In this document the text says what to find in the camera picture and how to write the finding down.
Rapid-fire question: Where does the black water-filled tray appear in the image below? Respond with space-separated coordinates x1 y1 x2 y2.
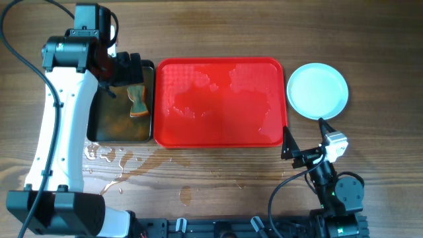
87 59 155 143

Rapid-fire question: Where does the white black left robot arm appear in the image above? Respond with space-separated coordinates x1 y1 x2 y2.
7 36 146 237

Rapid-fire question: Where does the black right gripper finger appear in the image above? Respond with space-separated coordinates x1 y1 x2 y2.
281 126 300 159
318 118 336 139

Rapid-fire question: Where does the red plastic tray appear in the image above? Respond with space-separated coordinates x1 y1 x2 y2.
153 57 288 149

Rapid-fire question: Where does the light blue plate back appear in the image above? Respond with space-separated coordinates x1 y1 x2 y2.
286 63 349 120

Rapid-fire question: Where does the orange green sponge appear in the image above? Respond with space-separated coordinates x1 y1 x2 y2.
127 85 149 117

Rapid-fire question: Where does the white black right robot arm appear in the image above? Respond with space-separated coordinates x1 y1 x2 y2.
281 118 369 238

